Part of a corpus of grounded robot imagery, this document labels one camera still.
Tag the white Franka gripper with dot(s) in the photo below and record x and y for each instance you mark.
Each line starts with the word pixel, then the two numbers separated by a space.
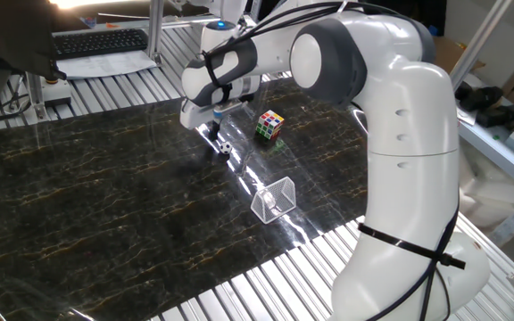
pixel 194 117

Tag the small black white soccer ball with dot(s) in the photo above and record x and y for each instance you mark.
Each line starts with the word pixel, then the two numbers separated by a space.
pixel 225 147

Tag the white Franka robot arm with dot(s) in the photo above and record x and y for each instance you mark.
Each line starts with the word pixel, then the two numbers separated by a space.
pixel 408 178

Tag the white mesh miniature goal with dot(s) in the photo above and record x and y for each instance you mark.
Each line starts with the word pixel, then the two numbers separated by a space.
pixel 279 196

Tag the multicoloured Rubik's cube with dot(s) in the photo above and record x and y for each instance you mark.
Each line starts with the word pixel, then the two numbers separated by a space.
pixel 269 125

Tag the white paper sheets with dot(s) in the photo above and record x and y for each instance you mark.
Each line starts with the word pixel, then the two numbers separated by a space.
pixel 105 67

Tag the black marble pattern mat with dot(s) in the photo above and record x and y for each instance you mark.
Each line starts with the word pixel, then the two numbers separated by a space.
pixel 105 200

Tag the black computer keyboard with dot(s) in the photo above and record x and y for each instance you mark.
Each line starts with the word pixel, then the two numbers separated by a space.
pixel 98 42

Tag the white emergency stop button box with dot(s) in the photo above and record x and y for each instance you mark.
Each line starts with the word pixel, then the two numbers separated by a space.
pixel 57 93

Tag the dark computer monitor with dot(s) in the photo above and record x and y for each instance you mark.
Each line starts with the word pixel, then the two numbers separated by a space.
pixel 11 35

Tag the brown cardboard box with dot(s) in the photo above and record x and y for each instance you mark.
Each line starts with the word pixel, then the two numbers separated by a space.
pixel 455 53

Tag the black device pile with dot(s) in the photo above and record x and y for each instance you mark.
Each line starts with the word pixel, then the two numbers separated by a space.
pixel 484 100

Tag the light blue shelf board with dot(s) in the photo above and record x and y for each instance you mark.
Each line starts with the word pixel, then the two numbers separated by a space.
pixel 498 151

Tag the tall aluminium profile post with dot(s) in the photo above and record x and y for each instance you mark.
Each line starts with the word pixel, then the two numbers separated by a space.
pixel 155 27

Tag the short aluminium profile post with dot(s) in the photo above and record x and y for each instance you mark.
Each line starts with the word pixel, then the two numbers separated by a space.
pixel 36 96

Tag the slanted aluminium frame post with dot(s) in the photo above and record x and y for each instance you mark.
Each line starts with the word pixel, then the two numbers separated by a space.
pixel 480 44

